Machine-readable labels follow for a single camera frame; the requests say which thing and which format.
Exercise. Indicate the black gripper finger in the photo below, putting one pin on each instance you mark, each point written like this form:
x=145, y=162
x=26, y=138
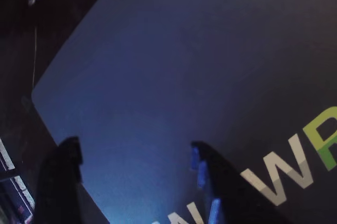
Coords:
x=58, y=187
x=234, y=200

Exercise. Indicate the dark grey NOWROBO mat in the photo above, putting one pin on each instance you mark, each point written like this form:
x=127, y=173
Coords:
x=171, y=63

